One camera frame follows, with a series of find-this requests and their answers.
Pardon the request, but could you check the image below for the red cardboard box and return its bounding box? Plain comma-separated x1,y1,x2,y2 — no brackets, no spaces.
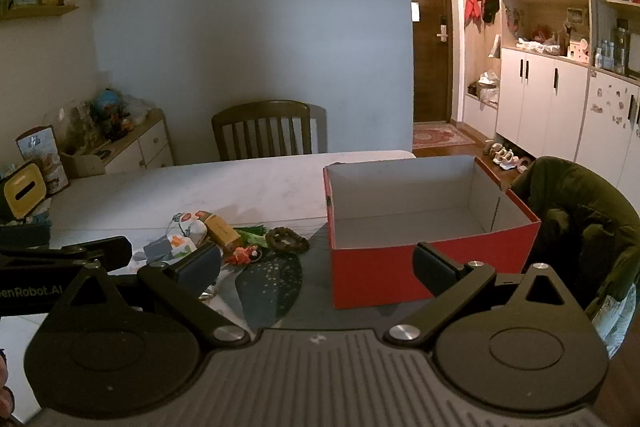
322,156,542,311

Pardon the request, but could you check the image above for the white cabinet with stickers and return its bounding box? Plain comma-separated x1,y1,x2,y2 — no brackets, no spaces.
574,69,640,194

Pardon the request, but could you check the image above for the clear plastic bag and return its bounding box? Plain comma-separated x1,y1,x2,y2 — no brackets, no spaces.
122,94,152,124

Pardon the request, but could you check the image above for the yellow tissue box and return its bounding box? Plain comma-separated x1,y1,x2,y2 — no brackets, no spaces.
2,161,49,221

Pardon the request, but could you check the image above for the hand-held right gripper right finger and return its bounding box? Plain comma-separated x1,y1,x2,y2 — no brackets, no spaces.
383,242,587,349

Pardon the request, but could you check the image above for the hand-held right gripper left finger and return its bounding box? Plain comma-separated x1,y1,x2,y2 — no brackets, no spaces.
49,243,252,349

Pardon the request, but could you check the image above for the small globe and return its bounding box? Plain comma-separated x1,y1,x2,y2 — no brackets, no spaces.
94,89,121,113

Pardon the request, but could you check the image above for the grey small pouch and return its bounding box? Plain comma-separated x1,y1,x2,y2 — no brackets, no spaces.
143,234,174,264

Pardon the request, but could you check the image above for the patterned light cloth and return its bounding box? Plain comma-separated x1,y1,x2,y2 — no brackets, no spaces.
589,284,637,359

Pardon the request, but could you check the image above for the white bench cabinet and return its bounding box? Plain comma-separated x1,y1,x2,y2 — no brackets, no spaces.
462,94,500,138

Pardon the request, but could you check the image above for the row of shoes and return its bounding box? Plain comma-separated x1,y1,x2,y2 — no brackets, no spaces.
482,139,532,174

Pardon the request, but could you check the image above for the white lower cabinet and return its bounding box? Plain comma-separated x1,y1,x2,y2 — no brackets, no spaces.
495,46,591,163

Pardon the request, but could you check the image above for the brown wooden door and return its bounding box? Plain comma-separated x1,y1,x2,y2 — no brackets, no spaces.
404,0,455,124

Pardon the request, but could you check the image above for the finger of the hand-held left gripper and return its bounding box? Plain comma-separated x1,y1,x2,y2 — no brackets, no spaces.
0,236,134,272

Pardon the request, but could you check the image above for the beige basket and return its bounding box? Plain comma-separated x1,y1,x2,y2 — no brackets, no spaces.
59,149,109,180

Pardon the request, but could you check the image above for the yellow small box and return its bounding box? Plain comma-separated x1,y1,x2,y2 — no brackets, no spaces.
203,214,242,254

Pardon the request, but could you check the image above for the pile of bags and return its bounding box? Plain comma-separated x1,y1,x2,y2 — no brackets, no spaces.
467,71,501,106

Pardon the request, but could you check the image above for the brown wooden chair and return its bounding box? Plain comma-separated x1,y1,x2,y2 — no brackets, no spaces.
211,100,328,162

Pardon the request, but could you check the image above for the green highlighter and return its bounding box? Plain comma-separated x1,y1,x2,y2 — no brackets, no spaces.
237,230,269,249

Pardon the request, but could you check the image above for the wooden wall shelf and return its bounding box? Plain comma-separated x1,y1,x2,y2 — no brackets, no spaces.
0,4,80,22

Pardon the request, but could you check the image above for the pile of colourful items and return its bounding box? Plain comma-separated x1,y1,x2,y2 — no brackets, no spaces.
164,210,211,254

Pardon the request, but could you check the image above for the red patterned rug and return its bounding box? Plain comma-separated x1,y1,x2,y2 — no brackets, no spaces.
412,122,479,150

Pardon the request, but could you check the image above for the white sideboard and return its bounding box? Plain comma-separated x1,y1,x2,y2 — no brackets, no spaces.
102,108,176,176

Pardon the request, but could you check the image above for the person's left hand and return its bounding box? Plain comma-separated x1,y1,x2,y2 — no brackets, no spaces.
0,349,16,415

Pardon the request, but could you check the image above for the group of bottles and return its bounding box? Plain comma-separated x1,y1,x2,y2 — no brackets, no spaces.
592,19,632,76

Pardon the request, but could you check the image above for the orange small toy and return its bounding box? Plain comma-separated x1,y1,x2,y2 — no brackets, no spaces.
224,245,261,266

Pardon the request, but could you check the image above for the printed snack bag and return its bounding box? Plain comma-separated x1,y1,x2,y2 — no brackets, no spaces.
15,125,71,197

